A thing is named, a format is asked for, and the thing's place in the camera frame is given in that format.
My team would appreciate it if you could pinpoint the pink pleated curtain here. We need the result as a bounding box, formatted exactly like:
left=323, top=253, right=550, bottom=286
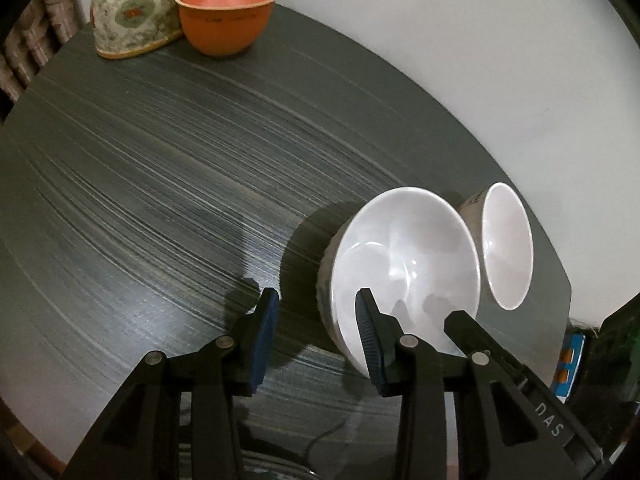
left=0, top=0, right=83, bottom=121

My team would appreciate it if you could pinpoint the black cable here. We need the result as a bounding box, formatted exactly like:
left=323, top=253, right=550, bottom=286
left=295, top=417, right=361, bottom=466

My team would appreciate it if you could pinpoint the blue and orange box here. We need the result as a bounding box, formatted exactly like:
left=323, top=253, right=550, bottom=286
left=550, top=332, right=587, bottom=403

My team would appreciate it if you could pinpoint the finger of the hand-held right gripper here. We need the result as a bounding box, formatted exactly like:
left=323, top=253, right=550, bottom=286
left=444, top=310, right=527, bottom=387

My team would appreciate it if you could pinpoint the white cup with black lettering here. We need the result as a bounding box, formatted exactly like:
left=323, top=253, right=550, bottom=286
left=457, top=181, right=535, bottom=311

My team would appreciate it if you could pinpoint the plain white bowl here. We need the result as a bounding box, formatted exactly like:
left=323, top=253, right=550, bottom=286
left=316, top=186, right=482, bottom=376

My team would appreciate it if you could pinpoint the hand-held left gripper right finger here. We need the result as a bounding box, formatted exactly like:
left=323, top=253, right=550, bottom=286
left=354, top=287, right=577, bottom=480

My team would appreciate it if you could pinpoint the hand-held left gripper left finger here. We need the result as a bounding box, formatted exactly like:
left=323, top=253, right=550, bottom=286
left=62, top=287, right=281, bottom=480

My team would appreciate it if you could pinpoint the orange lidded tea bowl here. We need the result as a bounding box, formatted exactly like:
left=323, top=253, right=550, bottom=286
left=172, top=0, right=285, bottom=57

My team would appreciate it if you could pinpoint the floral patterned teapot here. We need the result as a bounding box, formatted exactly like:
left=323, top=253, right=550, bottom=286
left=82, top=0, right=203, bottom=59

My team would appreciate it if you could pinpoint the dark bulky object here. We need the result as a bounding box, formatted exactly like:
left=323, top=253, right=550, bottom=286
left=570, top=295, right=640, bottom=456

